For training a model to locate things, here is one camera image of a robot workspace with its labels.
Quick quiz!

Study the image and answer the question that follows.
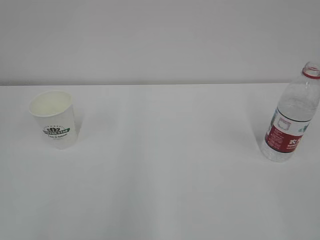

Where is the white paper cup green logo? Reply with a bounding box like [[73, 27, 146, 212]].
[[28, 90, 77, 150]]

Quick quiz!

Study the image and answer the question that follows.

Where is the clear water bottle red label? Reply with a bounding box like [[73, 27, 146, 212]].
[[260, 61, 320, 163]]

